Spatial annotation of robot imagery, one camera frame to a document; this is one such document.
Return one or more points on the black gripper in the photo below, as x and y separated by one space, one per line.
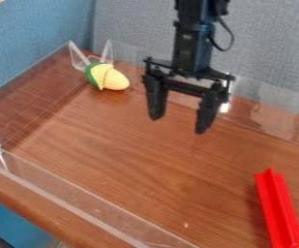
207 84

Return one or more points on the red plastic bar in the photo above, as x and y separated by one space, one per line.
278 209

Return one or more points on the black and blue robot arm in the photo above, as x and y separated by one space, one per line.
200 31

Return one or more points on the yellow green toy corn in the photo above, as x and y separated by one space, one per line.
103 76

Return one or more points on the clear acrylic back panel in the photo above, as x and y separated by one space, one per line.
259 106

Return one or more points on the clear acrylic panel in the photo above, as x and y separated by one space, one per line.
103 214
80 61
259 106

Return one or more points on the clear acrylic left panel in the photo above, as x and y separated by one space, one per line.
80 61

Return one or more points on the clear acrylic front panel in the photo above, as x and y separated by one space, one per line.
103 214

